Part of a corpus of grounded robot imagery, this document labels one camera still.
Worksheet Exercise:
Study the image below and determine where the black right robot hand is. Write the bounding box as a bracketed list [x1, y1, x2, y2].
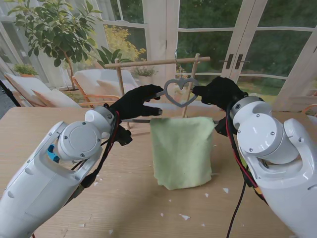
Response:
[193, 76, 248, 112]

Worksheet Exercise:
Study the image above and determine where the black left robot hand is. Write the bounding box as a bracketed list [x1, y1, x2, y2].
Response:
[108, 84, 164, 121]

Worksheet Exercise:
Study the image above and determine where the grey heart clothes hanger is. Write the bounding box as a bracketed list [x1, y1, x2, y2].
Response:
[122, 48, 220, 124]

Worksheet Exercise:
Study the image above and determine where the light green square towel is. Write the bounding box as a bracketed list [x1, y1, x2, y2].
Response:
[150, 116, 215, 191]

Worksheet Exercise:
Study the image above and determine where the blue clothes peg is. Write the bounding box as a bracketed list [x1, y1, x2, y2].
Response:
[47, 143, 60, 164]

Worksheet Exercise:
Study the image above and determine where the wooden hanging rack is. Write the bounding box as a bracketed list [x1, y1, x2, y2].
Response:
[104, 53, 211, 136]

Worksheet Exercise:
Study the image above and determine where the printed garden room backdrop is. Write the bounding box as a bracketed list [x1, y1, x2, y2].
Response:
[0, 0, 317, 112]

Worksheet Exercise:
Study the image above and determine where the black tripod leg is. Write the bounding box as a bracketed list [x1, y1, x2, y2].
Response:
[0, 79, 22, 107]

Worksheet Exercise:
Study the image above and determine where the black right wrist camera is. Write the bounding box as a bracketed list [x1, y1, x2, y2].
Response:
[214, 119, 230, 137]

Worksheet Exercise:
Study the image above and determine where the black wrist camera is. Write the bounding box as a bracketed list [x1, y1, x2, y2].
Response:
[116, 126, 133, 146]
[214, 119, 230, 137]

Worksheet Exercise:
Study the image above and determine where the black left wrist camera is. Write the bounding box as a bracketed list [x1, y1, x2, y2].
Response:
[116, 126, 133, 146]

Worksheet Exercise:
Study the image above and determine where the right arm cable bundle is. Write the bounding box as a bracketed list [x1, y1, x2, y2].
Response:
[225, 104, 269, 238]

